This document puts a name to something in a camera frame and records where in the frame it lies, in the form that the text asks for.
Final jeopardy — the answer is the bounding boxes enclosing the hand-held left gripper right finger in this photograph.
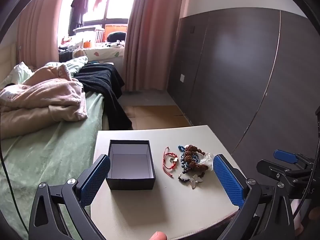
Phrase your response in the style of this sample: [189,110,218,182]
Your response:
[212,154,295,240]

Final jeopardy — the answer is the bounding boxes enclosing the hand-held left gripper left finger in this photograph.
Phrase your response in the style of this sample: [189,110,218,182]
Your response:
[28,154,112,240]

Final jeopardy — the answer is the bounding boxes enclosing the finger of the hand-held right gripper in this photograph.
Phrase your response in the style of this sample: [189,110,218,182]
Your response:
[273,149,316,172]
[256,158,293,180]

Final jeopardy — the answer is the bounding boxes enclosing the clear plastic bag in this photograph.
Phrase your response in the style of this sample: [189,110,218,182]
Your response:
[197,151,215,172]

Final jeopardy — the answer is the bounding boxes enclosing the dark bead butterfly bracelet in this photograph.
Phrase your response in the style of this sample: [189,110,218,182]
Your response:
[178,166,204,189]

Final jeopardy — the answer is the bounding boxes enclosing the black jewelry box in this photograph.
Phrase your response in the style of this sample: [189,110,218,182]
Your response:
[106,140,156,190]

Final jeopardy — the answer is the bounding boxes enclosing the brown bead bracelet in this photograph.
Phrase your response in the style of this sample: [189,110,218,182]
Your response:
[184,144,208,173]

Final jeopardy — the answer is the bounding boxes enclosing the red string bracelet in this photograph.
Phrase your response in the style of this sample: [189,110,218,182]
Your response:
[163,147,178,178]

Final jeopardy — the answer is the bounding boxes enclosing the person's right hand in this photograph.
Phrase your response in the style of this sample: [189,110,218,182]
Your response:
[308,205,320,222]

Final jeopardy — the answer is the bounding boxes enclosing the green bed sheet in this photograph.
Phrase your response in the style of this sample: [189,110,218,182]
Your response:
[0,90,105,240]

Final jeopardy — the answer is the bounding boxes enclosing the cardboard floor sheets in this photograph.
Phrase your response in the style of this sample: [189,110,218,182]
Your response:
[125,105,190,130]

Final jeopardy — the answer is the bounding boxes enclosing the pink fleece blanket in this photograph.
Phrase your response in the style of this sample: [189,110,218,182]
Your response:
[0,65,88,140]

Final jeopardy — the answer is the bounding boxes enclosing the black knit blanket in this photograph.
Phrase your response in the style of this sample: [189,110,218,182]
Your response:
[74,62,133,130]

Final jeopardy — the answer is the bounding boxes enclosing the light green quilt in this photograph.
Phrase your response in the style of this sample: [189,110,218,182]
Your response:
[0,56,89,88]

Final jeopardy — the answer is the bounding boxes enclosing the leaf print cushion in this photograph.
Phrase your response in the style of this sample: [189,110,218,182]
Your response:
[84,46,125,63]

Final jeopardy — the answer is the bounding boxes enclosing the black bag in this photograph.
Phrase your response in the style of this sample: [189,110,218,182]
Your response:
[107,31,127,42]

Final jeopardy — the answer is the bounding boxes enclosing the pink curtain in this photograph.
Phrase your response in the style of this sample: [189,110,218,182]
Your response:
[122,0,190,92]
[15,0,69,67]

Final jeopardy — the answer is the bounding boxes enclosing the beige padded headboard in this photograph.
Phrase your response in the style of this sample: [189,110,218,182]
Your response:
[0,44,18,85]

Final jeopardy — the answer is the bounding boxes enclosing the orange box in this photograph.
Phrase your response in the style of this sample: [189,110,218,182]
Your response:
[105,25,128,42]

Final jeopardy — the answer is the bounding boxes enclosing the dark hanging clothes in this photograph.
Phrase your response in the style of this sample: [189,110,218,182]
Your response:
[69,0,92,32]

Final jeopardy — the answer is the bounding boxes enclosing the window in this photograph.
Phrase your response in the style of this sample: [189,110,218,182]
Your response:
[59,0,139,43]

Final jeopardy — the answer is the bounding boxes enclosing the braided black cable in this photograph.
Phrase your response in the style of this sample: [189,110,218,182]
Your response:
[294,130,320,217]

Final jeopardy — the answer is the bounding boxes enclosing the thin black cable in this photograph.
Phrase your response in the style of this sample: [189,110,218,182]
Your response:
[0,151,28,240]

